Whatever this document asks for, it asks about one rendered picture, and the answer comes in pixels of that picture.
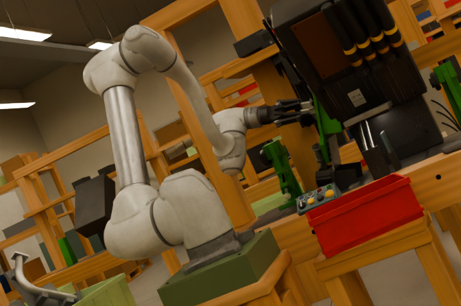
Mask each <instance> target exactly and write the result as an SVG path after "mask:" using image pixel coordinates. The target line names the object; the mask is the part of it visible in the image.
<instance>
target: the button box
mask: <svg viewBox="0 0 461 306"><path fill-rule="evenodd" d="M328 185H331V187H330V188H329V189H327V188H326V186H324V187H321V188H322V191H321V192H319V193H318V192H317V190H318V189H319V188H318V189H317V190H314V191H310V192H313V195H312V196H308V193H306V194H305V195H303V196H304V198H303V199H302V200H299V197H298V198H296V203H297V211H298V214H299V216H301V215H304V214H305V213H306V212H308V211H310V210H312V209H315V208H317V207H319V206H322V205H324V204H326V203H328V202H330V201H332V200H335V199H337V198H339V197H342V193H341V191H340V190H339V189H338V187H337V186H336V184H335V183H331V184H328ZM328 190H332V191H333V195H332V196H331V197H330V198H328V197H326V196H325V193H326V192H327V191H328ZM319 194H322V195H323V196H324V198H323V199H322V200H321V201H318V200H317V196H318V195H319ZM310 198H313V199H314V203H313V204H308V203H307V201H308V199H310ZM300 202H304V203H305V207H304V208H302V209H300V208H299V207H298V204H299V203H300Z"/></svg>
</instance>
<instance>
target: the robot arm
mask: <svg viewBox="0 0 461 306"><path fill-rule="evenodd" d="M152 69H154V70H156V71H158V72H159V73H161V74H163V75H165V76H167V77H169V78H171V79H172V80H174V81H175V82H177V83H178V84H179V85H180V87H181V88H182V90H183V91H184V93H185V95H186V96H187V99H188V100H189V103H190V105H191V107H192V109H193V111H194V113H195V115H196V117H197V119H198V121H199V123H200V125H201V127H202V129H203V131H204V133H205V135H206V137H207V139H208V140H209V141H210V143H211V144H212V146H213V153H214V154H215V156H216V158H217V160H218V163H219V166H220V169H221V171H222V172H223V173H225V174H226V175H229V176H232V175H236V174H238V173H239V172H241V171H242V169H243V168H244V165H245V162H246V133H247V130H249V129H253V128H261V127H262V126H263V125H268V124H271V123H275V124H276V126H277V128H279V127H281V126H284V125H287V124H290V123H295V122H299V121H300V119H302V118H303V117H305V116H309V115H311V114H316V110H309V101H305V102H301V101H300V99H299V98H296V99H283V100H281V99H277V100H276V104H275V105H273V106H262V107H259V106H251V107H247V108H229V109H226V110H222V111H220V112H218V113H215V114H214V115H213V116H212V114H211V112H210V110H209V107H208V105H207V103H206V100H205V98H204V96H203V94H202V91H201V89H200V87H199V85H198V83H197V81H196V79H195V78H194V76H193V74H192V73H191V72H190V70H189V69H188V68H187V66H186V65H185V63H184V62H183V61H182V59H181V58H180V56H179V55H178V53H177V52H176V50H175V49H174V48H173V47H172V46H171V45H170V43H169V42H168V41H167V40H166V39H164V38H163V37H162V36H161V35H160V34H159V33H157V32H155V31H154V30H152V29H150V28H148V27H146V26H143V25H133V26H132V27H130V28H129V29H128V30H127V31H126V33H125V34H124V36H123V40H122V41H120V42H118V43H115V44H113V45H111V46H109V47H107V48H106V49H104V50H103V51H101V52H99V53H98V54H97V55H96V56H94V57H93V58H92V59H91V60H90V61H89V62H88V64H87V65H86V66H85V68H84V71H83V79H84V83H85V85H86V86H87V87H88V88H89V90H90V91H92V92H94V93H96V94H99V95H100V96H101V97H102V98H103V99H104V102H105V107H106V114H107V119H108V127H109V131H110V139H111V143H112V148H113V155H114V160H115V167H116V172H117V180H118V184H119V193H118V195H117V196H116V198H115V199H114V201H113V210H112V214H111V218H110V220H109V221H108V222H107V224H106V228H105V230H104V243H105V246H106V248H107V250H108V252H109V253H110V254H111V255H112V256H114V257H116V258H119V259H125V260H142V259H147V258H149V257H153V256H154V255H157V254H160V253H162V252H165V251H166V250H169V249H170V248H172V247H174V246H176V245H182V244H183V245H184V247H185V249H186V251H187V254H188V257H189V264H188V265H187V266H186V267H185V268H184V269H183V272H184V274H185V275H186V274H189V273H191V272H193V271H195V270H197V269H199V268H202V267H204V266H207V265H209V264H210V263H213V262H215V261H218V260H220V259H222V258H225V257H227V256H229V255H232V254H235V253H236V252H239V251H240V250H241V247H242V245H243V244H244V243H245V242H247V241H248V240H250V239H252V238H253V237H255V232H254V230H253V229H249V230H246V231H242V232H238V231H237V232H235V231H234V229H233V227H232V225H231V223H230V220H229V218H228V214H227V212H226V209H225V208H224V205H223V203H222V201H221V199H220V197H219V196H218V194H217V192H216V190H215V188H214V187H213V185H212V184H211V183H210V182H209V181H208V179H207V178H206V177H205V176H204V175H203V174H201V173H200V172H198V171H196V170H195V169H192V168H191V169H186V170H184V171H181V172H178V173H175V174H172V175H170V176H168V177H166V178H165V179H164V181H163V182H162V183H161V186H160V189H159V192H158V191H157V190H155V188H153V187H151V184H150V178H149V174H148V170H147V163H146V159H145V153H144V149H143V142H142V138H141V132H140V128H139V121H138V117H137V111H136V107H135V103H134V96H133V94H134V91H135V88H136V84H137V78H138V75H139V74H141V73H143V72H146V71H149V70H152ZM301 107H302V108H308V109H302V110H300V112H289V113H287V111H290V110H294V109H297V108H301Z"/></svg>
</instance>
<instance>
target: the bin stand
mask: <svg viewBox="0 0 461 306"><path fill-rule="evenodd" d="M420 206H421V207H423V208H424V211H423V213H424V216H423V217H420V218H418V219H416V220H413V221H411V222H409V223H407V224H404V225H403V226H400V227H398V228H395V229H393V230H391V231H388V232H387V233H384V234H382V235H380V236H378V237H375V238H373V239H370V240H368V241H367V242H364V243H362V244H359V245H357V246H355V247H352V248H350V249H348V250H345V251H344V252H341V253H339V254H337V255H334V256H332V257H330V258H327V257H326V255H323V254H322V250H321V251H320V253H319V254H318V256H317V257H316V260H315V261H314V263H313V265H314V268H315V270H316V272H317V274H318V276H319V279H320V281H321V282H324V284H325V286H326V289H327V291H328V293H329V295H330V297H331V300H332V301H333V304H334V306H374V305H373V302H372V300H371V298H370V296H369V294H368V291H367V289H366V287H365V285H364V282H363V281H362V278H361V276H360V275H359V272H358V270H357V269H359V268H362V267H364V266H368V265H370V264H372V263H376V262H378V261H381V260H383V259H387V258H389V257H392V256H395V255H397V254H400V253H402V252H405V251H408V250H411V249H413V248H414V249H415V251H416V254H417V255H418V258H419V260H420V262H421V264H422V266H423V268H424V271H425V273H426V275H427V277H428V279H429V282H430V283H431V285H432V287H433V289H434V292H435V294H436V296H437V298H438V300H439V302H440V305H441V306H461V283H460V281H459V279H458V277H457V275H456V272H455V270H454V269H453V266H452V265H451V262H450V260H449V258H448V256H447V254H446V252H445V249H444V247H443V245H442V243H441V241H440V239H439V236H438V234H437V232H436V230H435V228H434V225H433V224H432V217H431V215H430V214H429V211H428V210H427V207H426V205H425V203H422V204H420Z"/></svg>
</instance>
